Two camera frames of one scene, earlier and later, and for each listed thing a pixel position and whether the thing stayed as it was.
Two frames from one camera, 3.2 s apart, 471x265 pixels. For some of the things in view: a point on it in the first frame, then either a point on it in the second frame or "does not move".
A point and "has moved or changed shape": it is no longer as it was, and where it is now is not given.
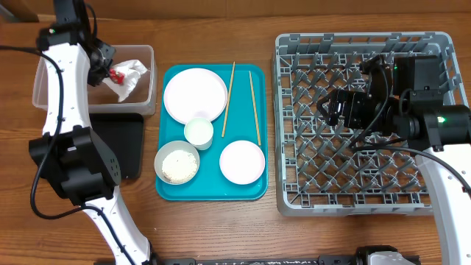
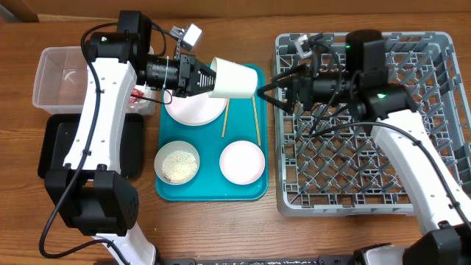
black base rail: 329,260 does not move
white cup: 199,132 to 233,80
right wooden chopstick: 255,108 does not move
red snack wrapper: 116,76 has moved or changed shape
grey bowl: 176,163 does not move
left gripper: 110,52 to 188,69
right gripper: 353,103 to 300,85
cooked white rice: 179,166 does not move
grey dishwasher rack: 316,173 does not move
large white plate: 195,93 does not move
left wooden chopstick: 227,98 does not move
